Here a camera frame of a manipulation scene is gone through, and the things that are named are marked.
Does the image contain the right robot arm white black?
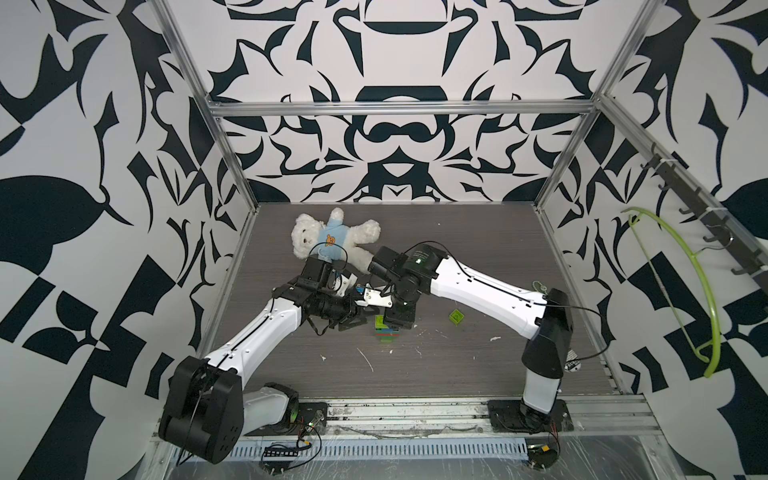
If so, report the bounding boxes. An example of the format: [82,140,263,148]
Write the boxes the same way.
[368,244,573,420]

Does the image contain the black connector box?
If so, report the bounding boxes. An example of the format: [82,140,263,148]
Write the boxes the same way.
[527,444,560,471]
[261,444,301,462]

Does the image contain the white teddy bear blue shirt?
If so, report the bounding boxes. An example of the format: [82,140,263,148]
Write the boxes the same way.
[291,207,381,274]

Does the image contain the black connector box right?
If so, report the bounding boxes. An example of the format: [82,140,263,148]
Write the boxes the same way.
[527,444,560,471]

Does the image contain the lime long lego brick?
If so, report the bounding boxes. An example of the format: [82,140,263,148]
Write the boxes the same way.
[375,315,388,331]

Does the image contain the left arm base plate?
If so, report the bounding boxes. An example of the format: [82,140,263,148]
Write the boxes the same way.
[248,401,329,436]

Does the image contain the green plastic hanger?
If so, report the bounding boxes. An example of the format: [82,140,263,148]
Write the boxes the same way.
[623,207,722,379]

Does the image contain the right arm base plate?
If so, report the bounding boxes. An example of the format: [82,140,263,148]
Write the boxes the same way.
[487,399,574,434]

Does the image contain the lime square lego brick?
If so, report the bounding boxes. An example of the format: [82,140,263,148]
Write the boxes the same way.
[449,309,465,326]

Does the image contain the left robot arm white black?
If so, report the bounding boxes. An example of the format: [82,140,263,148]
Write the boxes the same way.
[158,284,367,464]

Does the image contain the green keychain with charm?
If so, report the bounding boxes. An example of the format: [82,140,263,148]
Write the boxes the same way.
[532,280,549,295]

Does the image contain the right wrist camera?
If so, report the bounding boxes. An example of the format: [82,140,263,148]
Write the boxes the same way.
[355,286,393,308]

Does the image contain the black connector box left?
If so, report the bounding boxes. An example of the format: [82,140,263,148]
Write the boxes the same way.
[261,444,301,462]

